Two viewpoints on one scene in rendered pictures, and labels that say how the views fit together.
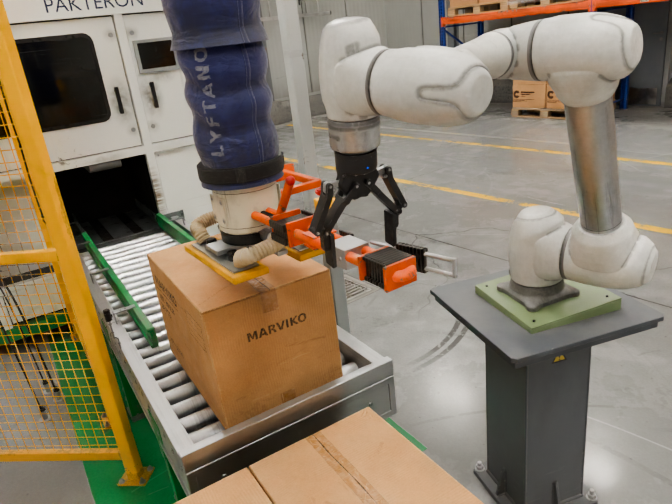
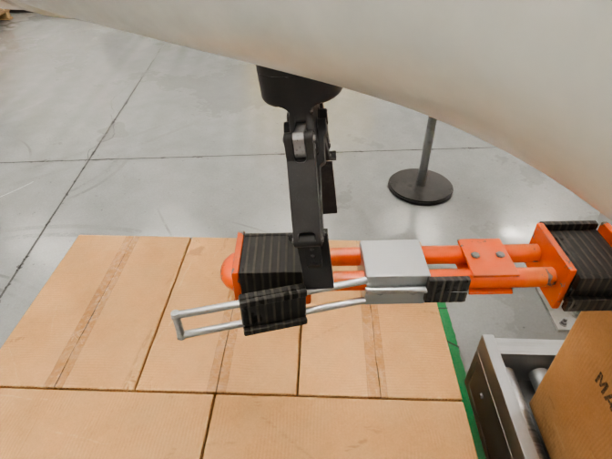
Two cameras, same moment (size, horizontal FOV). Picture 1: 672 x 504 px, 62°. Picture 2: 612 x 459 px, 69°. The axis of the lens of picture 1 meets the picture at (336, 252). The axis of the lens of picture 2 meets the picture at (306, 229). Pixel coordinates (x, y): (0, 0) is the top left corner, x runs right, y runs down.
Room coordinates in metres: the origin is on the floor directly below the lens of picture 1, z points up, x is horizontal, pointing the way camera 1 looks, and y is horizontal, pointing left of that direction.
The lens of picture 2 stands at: (1.20, -0.39, 1.52)
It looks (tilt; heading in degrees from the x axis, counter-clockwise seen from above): 38 degrees down; 121
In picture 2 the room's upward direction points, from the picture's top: straight up
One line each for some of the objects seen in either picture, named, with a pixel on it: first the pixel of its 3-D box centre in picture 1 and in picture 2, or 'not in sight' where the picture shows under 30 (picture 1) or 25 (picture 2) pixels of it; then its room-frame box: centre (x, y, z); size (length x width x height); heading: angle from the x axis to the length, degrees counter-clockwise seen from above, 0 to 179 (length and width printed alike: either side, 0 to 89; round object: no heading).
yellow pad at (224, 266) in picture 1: (222, 253); not in sight; (1.43, 0.30, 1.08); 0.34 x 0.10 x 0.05; 32
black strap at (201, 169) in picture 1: (241, 165); not in sight; (1.48, 0.22, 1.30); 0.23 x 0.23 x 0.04
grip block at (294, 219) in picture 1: (294, 227); (580, 263); (1.27, 0.09, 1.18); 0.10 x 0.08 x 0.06; 122
